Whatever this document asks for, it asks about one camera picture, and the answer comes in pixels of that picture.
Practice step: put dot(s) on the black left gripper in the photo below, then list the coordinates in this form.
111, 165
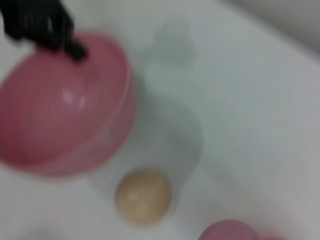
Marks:
35, 20

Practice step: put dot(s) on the pink plastic bowl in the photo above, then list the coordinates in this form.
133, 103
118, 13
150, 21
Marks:
62, 112

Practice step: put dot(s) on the pink peach toy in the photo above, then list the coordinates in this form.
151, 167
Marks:
227, 231

